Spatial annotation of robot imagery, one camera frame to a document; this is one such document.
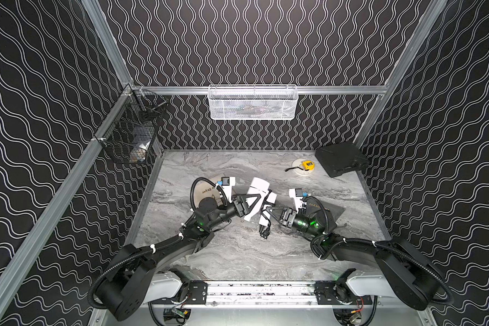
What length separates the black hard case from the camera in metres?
1.09

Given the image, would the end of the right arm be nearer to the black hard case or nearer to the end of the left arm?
the end of the left arm

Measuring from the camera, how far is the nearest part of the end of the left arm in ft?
2.22

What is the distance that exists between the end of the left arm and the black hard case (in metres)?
0.63
